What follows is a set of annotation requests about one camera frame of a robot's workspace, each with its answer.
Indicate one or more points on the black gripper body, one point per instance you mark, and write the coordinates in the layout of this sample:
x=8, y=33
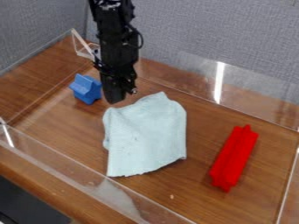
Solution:
x=118, y=73

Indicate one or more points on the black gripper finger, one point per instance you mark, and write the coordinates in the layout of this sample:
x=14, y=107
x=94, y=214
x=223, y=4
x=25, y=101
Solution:
x=106, y=81
x=120, y=93

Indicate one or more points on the light blue cloth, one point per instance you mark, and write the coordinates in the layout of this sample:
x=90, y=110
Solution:
x=144, y=135

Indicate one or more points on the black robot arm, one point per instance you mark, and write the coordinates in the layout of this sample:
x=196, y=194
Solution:
x=120, y=40

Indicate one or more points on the red object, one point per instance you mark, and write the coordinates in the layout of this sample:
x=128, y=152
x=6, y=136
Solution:
x=232, y=157

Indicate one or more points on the blue star-shaped block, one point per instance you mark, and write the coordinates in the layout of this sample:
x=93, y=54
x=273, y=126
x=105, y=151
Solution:
x=85, y=88

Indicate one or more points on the clear acrylic front barrier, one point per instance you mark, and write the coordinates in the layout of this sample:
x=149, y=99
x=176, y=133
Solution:
x=86, y=195

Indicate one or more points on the clear acrylic barrier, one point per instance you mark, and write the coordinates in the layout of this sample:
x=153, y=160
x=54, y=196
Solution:
x=86, y=195
x=196, y=81
x=287, y=187

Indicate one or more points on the clear acrylic back barrier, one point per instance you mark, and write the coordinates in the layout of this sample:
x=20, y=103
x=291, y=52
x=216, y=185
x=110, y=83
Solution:
x=196, y=81

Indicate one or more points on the clear acrylic right barrier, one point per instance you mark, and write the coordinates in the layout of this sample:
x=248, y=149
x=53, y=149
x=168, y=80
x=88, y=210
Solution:
x=287, y=187

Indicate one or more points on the clear acrylic corner bracket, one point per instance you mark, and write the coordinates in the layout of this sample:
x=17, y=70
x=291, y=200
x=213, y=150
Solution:
x=85, y=50

